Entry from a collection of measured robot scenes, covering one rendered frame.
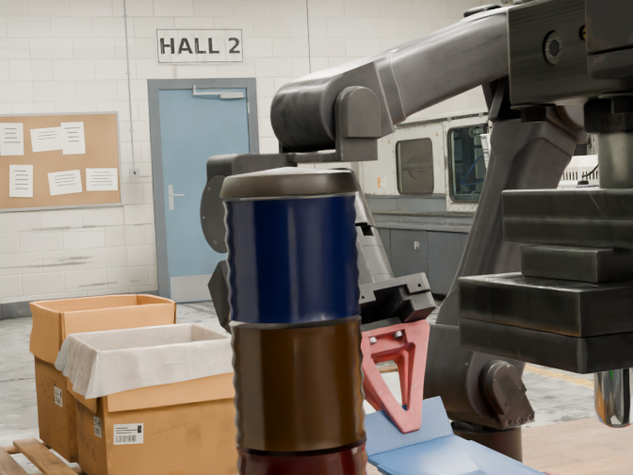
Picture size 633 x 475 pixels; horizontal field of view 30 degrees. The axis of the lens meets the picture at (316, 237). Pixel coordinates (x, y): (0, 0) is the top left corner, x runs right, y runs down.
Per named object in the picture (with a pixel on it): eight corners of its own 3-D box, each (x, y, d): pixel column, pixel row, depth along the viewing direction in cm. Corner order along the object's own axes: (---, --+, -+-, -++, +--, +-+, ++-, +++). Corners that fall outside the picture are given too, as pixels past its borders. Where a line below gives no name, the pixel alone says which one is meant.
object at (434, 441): (442, 434, 87) (438, 395, 87) (562, 490, 73) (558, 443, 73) (357, 456, 84) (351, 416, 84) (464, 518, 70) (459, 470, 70)
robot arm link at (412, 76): (320, 79, 85) (584, -22, 102) (251, 90, 92) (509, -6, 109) (366, 238, 88) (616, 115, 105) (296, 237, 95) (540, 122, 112)
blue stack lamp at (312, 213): (326, 303, 36) (321, 194, 36) (384, 314, 33) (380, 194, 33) (209, 315, 35) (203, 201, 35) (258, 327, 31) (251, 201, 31)
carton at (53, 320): (194, 446, 471) (186, 301, 468) (63, 465, 448) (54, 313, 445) (150, 421, 522) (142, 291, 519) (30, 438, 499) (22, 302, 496)
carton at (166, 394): (271, 481, 410) (265, 336, 408) (92, 507, 387) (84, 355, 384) (215, 444, 472) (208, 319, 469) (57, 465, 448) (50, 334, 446)
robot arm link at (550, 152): (458, 406, 95) (562, 43, 102) (403, 396, 101) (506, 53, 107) (508, 427, 99) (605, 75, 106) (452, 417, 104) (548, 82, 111)
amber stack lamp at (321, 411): (332, 416, 36) (327, 308, 36) (390, 438, 33) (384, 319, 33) (216, 433, 35) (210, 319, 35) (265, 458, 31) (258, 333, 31)
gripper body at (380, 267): (354, 312, 82) (320, 218, 84) (314, 362, 91) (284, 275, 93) (436, 294, 84) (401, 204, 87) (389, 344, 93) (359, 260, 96)
